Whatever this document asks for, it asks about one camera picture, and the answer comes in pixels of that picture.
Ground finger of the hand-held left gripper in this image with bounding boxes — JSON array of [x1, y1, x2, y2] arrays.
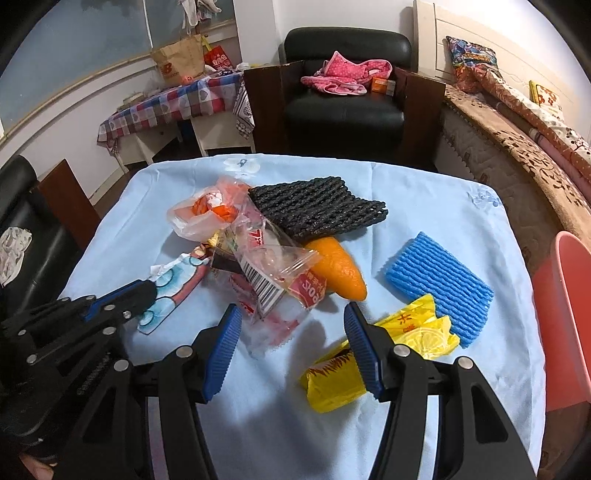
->
[[23, 281, 158, 367], [0, 280, 151, 344]]

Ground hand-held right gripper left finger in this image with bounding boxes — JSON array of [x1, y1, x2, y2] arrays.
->
[[59, 304, 243, 480]]

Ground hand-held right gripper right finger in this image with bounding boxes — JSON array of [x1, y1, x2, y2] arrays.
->
[[342, 302, 539, 480]]

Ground floral wrapping paper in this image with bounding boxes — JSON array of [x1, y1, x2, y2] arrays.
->
[[137, 251, 208, 334]]

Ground yellow plastic wrapper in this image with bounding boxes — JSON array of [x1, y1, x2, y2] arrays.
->
[[299, 295, 461, 414]]

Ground orange peel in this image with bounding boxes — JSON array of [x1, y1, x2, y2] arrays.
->
[[305, 236, 369, 301]]

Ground shiny printed snack wrapper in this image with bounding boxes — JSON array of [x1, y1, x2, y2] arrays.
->
[[191, 233, 243, 275]]

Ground clear red-printed plastic wrapper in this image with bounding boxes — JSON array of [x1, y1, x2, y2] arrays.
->
[[217, 217, 321, 356]]

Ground blue foam net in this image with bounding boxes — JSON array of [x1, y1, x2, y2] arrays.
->
[[384, 232, 495, 348]]

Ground translucent plastic bag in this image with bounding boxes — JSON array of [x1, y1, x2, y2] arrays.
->
[[167, 178, 252, 241]]

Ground black foam net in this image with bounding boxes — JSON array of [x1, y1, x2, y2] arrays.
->
[[248, 175, 389, 243]]

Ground pink plastic bucket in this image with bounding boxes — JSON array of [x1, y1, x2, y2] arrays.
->
[[531, 231, 591, 411]]

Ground person's left hand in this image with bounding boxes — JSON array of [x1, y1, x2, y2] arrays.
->
[[21, 455, 63, 480]]

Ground black leather sofa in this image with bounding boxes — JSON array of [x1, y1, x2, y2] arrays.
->
[[0, 154, 100, 305]]

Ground brown wooden board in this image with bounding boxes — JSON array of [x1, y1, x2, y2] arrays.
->
[[38, 159, 101, 227]]

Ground light blue floral tablecloth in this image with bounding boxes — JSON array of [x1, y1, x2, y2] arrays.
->
[[60, 154, 548, 480]]

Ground white side table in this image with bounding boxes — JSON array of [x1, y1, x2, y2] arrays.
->
[[111, 111, 257, 174]]

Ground checked tablecloth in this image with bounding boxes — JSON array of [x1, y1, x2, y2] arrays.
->
[[97, 76, 245, 146]]

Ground patterned white cloth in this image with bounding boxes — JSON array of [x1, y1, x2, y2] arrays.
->
[[232, 80, 256, 139]]

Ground quilted mattress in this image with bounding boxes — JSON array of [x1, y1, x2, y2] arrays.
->
[[434, 108, 561, 273]]

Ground black leather armchair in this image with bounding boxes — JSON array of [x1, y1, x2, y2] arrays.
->
[[242, 27, 446, 169]]

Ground brown paper bag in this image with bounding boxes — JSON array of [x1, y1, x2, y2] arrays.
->
[[150, 34, 206, 88]]

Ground brown leaf-pattern blanket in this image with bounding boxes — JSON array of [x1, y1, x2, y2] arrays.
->
[[443, 85, 591, 264]]

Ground red gift bag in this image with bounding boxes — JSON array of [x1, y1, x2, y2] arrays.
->
[[203, 44, 232, 75]]

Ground pink polka dot garment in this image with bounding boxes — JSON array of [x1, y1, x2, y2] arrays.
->
[[300, 52, 393, 97]]

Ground polka dot floral quilt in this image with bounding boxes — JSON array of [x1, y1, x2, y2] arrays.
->
[[455, 65, 591, 185]]

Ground white hanging clothes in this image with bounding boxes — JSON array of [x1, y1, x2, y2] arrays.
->
[[178, 0, 220, 28]]

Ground yellow floral pillow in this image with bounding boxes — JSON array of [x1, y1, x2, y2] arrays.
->
[[529, 80, 564, 112]]

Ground colourful printed pillow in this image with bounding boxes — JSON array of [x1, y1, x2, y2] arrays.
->
[[445, 36, 499, 77]]

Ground cream bed headboard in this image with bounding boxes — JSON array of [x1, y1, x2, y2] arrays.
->
[[412, 0, 578, 93]]

